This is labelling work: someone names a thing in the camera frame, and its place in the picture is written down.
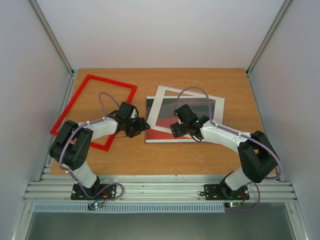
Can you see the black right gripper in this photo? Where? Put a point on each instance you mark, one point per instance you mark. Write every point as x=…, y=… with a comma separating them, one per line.
x=178, y=128

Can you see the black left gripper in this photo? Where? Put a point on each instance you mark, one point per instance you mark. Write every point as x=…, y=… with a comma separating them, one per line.
x=136, y=126

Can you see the sunset photo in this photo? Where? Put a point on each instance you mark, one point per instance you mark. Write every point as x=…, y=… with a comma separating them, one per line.
x=166, y=117

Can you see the white mat board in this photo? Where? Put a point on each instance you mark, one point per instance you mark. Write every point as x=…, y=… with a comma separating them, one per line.
x=189, y=91

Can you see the clear handled screwdriver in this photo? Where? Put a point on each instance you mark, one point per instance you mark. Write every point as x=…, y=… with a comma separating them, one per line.
x=230, y=122

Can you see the red picture frame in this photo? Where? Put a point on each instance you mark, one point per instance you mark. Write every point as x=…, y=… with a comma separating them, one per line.
x=133, y=88

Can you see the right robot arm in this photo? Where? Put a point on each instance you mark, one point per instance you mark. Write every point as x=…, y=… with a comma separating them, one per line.
x=257, y=156

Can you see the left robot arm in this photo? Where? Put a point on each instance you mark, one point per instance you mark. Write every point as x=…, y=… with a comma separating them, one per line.
x=71, y=146

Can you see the left controller board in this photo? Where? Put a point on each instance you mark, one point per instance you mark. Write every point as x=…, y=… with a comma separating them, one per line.
x=95, y=205

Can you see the controller board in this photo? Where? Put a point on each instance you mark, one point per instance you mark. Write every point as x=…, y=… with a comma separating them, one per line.
x=95, y=205
x=232, y=204

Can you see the right controller board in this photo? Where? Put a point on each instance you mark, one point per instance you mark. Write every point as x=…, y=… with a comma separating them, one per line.
x=232, y=204

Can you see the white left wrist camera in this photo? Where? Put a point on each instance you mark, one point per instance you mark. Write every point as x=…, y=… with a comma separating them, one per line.
x=134, y=114

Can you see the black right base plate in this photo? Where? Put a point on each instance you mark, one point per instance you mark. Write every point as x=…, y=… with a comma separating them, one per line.
x=214, y=192

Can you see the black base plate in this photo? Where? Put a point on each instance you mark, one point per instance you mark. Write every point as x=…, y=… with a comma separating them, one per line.
x=214, y=192
x=96, y=192

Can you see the left aluminium corner post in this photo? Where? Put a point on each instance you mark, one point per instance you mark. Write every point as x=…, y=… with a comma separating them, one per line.
x=47, y=28

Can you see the aluminium corner post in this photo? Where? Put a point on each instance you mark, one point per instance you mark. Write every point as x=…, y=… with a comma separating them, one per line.
x=269, y=34
x=47, y=28

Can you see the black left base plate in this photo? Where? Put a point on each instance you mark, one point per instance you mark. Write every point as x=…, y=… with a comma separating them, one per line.
x=96, y=192

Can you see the aluminium front rail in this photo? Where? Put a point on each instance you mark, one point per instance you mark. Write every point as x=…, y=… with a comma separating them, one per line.
x=156, y=189

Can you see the slotted grey cable duct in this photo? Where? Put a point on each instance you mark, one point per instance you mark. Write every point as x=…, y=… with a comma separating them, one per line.
x=129, y=208

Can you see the right aluminium corner post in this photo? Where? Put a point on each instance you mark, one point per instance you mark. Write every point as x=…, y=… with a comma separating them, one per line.
x=269, y=34

